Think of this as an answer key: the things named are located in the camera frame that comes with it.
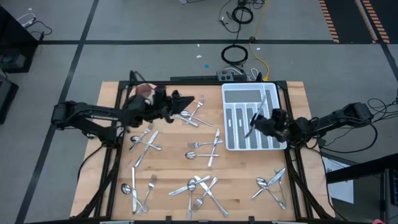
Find white plastic cutlery tray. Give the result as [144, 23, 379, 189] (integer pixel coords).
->
[221, 82, 288, 152]

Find yellow floor cable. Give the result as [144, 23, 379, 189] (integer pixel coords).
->
[248, 0, 271, 82]

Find silver spoon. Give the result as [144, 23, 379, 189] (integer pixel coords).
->
[255, 177, 287, 210]
[184, 151, 220, 161]
[121, 183, 149, 213]
[130, 135, 163, 151]
[186, 178, 197, 221]

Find dark monitor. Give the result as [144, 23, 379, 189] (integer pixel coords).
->
[388, 169, 398, 206]

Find black floor box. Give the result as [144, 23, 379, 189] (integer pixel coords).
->
[0, 77, 19, 125]

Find white paper sheet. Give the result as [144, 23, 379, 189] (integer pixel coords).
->
[322, 155, 355, 205]

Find large coiled black cable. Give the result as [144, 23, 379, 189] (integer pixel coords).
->
[221, 44, 249, 66]

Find grey power strip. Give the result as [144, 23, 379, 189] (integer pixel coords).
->
[216, 70, 234, 82]

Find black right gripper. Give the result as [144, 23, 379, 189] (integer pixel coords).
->
[249, 108, 290, 143]

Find black desk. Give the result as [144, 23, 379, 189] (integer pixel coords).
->
[325, 152, 398, 185]

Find black cabinet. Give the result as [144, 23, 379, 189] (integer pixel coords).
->
[0, 6, 40, 74]

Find silver table knife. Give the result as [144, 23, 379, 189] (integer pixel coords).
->
[193, 175, 229, 218]
[134, 130, 160, 169]
[174, 114, 199, 128]
[131, 166, 138, 215]
[207, 128, 221, 169]
[251, 167, 286, 200]
[168, 174, 212, 197]

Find white cable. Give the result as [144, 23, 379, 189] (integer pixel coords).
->
[16, 12, 37, 27]

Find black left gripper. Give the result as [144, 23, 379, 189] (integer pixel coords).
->
[154, 85, 195, 124]

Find small coiled black cable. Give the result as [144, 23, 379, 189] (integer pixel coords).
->
[231, 5, 254, 25]

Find silver forks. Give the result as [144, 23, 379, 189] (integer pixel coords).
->
[179, 110, 214, 128]

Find silver fork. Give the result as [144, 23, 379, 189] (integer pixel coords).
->
[191, 177, 219, 213]
[129, 123, 154, 152]
[186, 95, 206, 124]
[136, 174, 158, 215]
[244, 95, 267, 138]
[187, 139, 224, 149]
[274, 168, 288, 207]

